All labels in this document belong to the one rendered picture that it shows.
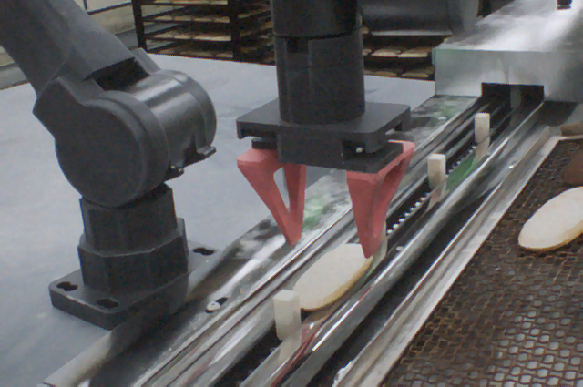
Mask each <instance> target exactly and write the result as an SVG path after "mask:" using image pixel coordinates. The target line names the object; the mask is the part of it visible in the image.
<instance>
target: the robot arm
mask: <svg viewBox="0 0 583 387"><path fill-rule="evenodd" d="M270 6H271V27H272V32H273V33H274V34H275V35H276V36H274V37H273V47H274V59H275V70H276V81H278V92H279V97H278V98H275V99H273V100H272V101H270V102H268V103H266V104H264V105H262V106H260V107H257V108H255V109H253V110H252V111H250V112H248V113H246V114H244V115H242V116H240V117H237V118H236V126H237V135H238V139H239V140H243V139H244V138H246V137H255V138H254V139H252V140H251V148H250V149H249V150H248V151H246V152H245V153H243V154H242V155H240V156H238V157H237V163H238V169H239V170H240V172H241V173H242V174H243V176H244V177H245V178H246V179H247V181H248V182H249V184H250V185H251V187H252V188H253V189H254V191H255V192H256V193H257V195H258V196H259V197H260V199H261V200H262V202H263V203H264V204H265V206H266V207H267V208H268V210H269V211H270V213H271V214H272V216H273V218H274V220H275V221H276V223H278V225H279V227H280V229H281V231H282V233H283V236H284V238H285V239H286V240H287V242H288V244H289V245H294V244H295V243H296V242H297V241H298V240H300V239H301V237H302V223H303V214H304V200H305V184H306V168H307V166H315V167H322V168H338V169H346V182H347V186H348V190H349V194H350V199H351V202H352V207H353V214H354V219H355V223H356V228H357V231H358V237H359V241H360V244H361V247H362V251H363V256H364V257H365V258H366V259H369V258H370V257H371V256H372V255H373V254H374V253H375V252H376V251H377V250H378V248H379V244H380V240H381V237H382V234H383V229H384V223H385V220H386V217H387V213H388V209H389V207H390V204H391V202H392V200H393V198H394V194H395V192H396V190H397V189H398V187H399V185H400V183H401V179H402V177H403V175H404V173H405V171H406V169H407V166H408V164H409V162H410V160H411V158H412V156H413V154H414V143H411V142H403V141H394V140H389V141H388V142H387V141H386V140H385V134H386V133H387V132H388V131H390V130H391V128H393V127H394V131H395V132H403V131H405V129H406V128H407V127H409V126H410V125H411V110H410V106H409V105H406V104H393V103H380V102H366V101H365V96H364V76H363V40H362V20H361V16H362V18H363V19H364V22H365V24H366V26H367V28H368V30H369V31H371V33H373V35H374V36H377V35H469V34H470V33H471V32H472V30H473V28H474V25H475V22H476V14H477V8H478V0H270ZM0 46H1V47H2V48H3V49H4V50H5V51H6V53H7V54H8V55H9V56H11V57H12V58H13V61H14V62H15V63H16V65H17V66H18V67H19V69H20V70H21V71H22V73H23V74H24V76H25V77H26V79H27V81H28V82H29V83H30V85H31V87H32V88H33V89H34V90H35V91H36V97H37V100H36V103H35V105H34V106H33V109H32V114H34V115H35V117H36V118H37V119H38V120H39V121H40V122H41V123H42V125H43V126H44V127H45V128H46V129H47V130H48V131H49V133H50V134H51V135H52V137H53V138H54V146H55V152H56V160H57V163H58V165H59V167H60V169H61V171H63V173H64V174H65V176H66V178H67V181H68V182H69V184H70V185H71V186H72V187H73V188H74V189H75V190H76V191H77V192H78V193H79V194H80V195H81V196H82V198H79V199H78V200H79V205H80V210H81V215H82V220H83V225H84V229H83V234H82V235H81V236H80V238H79V244H78V245H77V253H78V257H79V262H80V268H79V269H77V270H76V271H74V272H72V273H70V274H68V275H66V276H64V277H62V278H60V279H58V280H55V281H53V282H51V283H50V284H49V285H48V288H49V293H50V298H51V302H52V305H53V307H54V308H57V309H59V310H61V311H63V312H66V313H68V314H70V315H73V316H76V317H78V318H79V319H81V320H83V321H87V322H89V323H91V324H94V325H96V326H98V327H99V328H102V329H104V330H106V331H113V330H114V329H115V328H116V327H117V326H119V325H120V324H121V323H123V322H124V321H126V320H127V319H129V318H130V316H131V315H133V314H134V313H135V312H137V311H139V310H140V309H141V308H144V307H145V306H146V305H148V304H149V303H150V302H152V301H153V300H155V299H156V298H157V297H158V296H159V295H161V294H162V293H163V292H165V291H166V290H168V289H169V288H171V287H172V286H173V285H175V284H176V283H177V282H179V281H180V280H181V279H183V278H184V277H186V276H187V275H188V274H190V273H191V272H192V271H194V270H195V269H196V268H197V267H199V266H200V265H201V264H203V263H204V262H206V261H207V260H209V259H210V258H211V257H213V256H214V255H215V254H217V253H218V252H220V250H219V249H216V248H212V247H210V246H207V245H204V244H200V243H198V242H195V241H192V240H188V239H187V231H186V225H185V219H184V218H182V217H177V216H176V213H175V207H174V200H173V194H172V188H169V187H168V186H167V184H165V183H164V182H167V181H169V180H170V179H173V178H176V177H180V176H181V175H183V174H184V173H185V170H184V168H185V167H187V166H189V165H192V164H195V163H198V162H200V161H202V160H205V159H206V158H208V157H210V156H211V155H213V154H214V153H216V148H215V147H213V146H212V145H211V144H212V142H213V140H214V138H215V134H216V129H217V118H216V111H215V108H214V106H213V103H212V101H211V99H210V96H209V94H208V93H207V91H206V90H205V89H204V87H203V86H202V85H201V84H200V83H199V82H198V81H196V80H195V78H194V77H193V76H190V75H189V74H187V73H185V72H181V71H178V70H174V69H161V68H160V67H159V66H158V65H157V64H156V62H155V61H154V60H153V59H152V58H151V57H150V56H149V55H148V53H147V52H146V51H145V50H144V49H142V48H139V49H136V50H133V51H131V52H129V51H128V50H127V49H126V47H125V46H124V45H123V44H122V42H121V41H120V40H119V39H118V38H117V37H116V36H114V35H113V34H112V33H110V32H109V31H107V30H105V29H103V28H102V27H101V26H100V25H99V24H98V23H97V22H96V21H95V20H93V19H92V18H91V17H90V16H89V15H88V14H87V13H86V12H85V11H84V9H83V8H82V7H81V6H80V5H79V4H77V3H76V2H75V1H74V0H0ZM356 148H364V150H362V151H361V152H358V153H356ZM282 167H284V173H285V177H286V183H287V188H288V192H289V200H290V214H289V211H288V210H287V208H286V205H285V203H284V201H283V198H282V196H281V193H280V191H279V188H278V186H276V183H275V181H274V178H273V174H274V172H275V171H276V170H279V169H280V168H282Z"/></svg>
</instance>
